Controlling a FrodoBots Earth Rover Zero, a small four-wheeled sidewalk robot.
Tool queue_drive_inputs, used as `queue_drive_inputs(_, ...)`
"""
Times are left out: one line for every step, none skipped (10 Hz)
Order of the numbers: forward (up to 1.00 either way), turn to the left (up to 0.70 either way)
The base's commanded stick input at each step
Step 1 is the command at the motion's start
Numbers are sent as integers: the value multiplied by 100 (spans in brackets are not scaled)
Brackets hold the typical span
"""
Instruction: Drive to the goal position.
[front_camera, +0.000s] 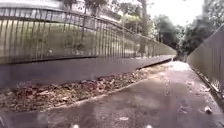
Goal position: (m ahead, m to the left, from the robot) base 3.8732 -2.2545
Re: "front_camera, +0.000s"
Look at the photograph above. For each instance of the leaf-covered ground strip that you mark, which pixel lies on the leaf-covered ground strip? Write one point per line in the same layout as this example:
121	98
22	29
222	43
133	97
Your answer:
60	93

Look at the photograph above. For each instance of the trees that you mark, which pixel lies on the trees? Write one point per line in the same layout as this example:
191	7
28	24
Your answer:
190	33

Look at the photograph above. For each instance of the grey paved path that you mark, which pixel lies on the grey paved path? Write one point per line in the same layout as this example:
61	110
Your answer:
156	100

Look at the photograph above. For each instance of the metal railing on wall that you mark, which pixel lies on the metal railing on wall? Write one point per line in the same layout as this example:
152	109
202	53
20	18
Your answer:
66	40

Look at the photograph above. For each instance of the building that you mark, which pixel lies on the building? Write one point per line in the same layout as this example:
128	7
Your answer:
40	4

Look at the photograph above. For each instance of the metal railing beside path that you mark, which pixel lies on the metal railing beside path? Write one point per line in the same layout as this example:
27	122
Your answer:
210	60

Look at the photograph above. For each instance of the grey concrete wall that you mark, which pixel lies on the grey concrete wall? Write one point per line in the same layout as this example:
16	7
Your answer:
66	70

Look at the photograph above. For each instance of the robot's own part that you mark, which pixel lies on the robot's own part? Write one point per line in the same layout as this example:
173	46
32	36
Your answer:
75	126
148	126

